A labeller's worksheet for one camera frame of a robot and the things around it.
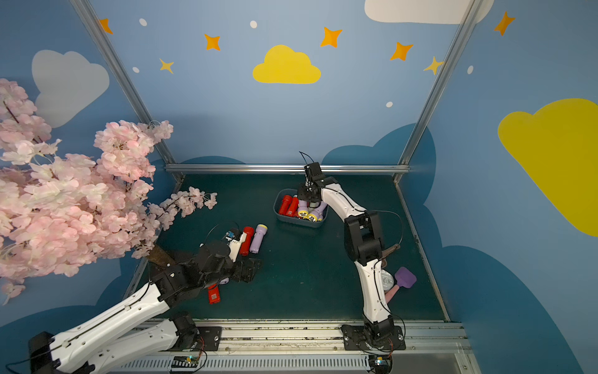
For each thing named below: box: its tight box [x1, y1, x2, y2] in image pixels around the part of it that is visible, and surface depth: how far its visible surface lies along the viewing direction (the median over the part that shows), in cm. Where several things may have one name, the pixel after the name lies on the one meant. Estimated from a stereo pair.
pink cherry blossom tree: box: [0, 77, 219, 306], surface depth 52 cm
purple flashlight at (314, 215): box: [308, 201, 328, 223], surface depth 100 cm
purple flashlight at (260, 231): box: [249, 223, 268, 255], surface depth 100 cm
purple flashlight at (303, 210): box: [297, 199, 310, 219], surface depth 100 cm
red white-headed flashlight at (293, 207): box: [285, 194, 300, 218], surface depth 107 cm
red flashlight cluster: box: [278, 194, 292, 216], surface depth 109 cm
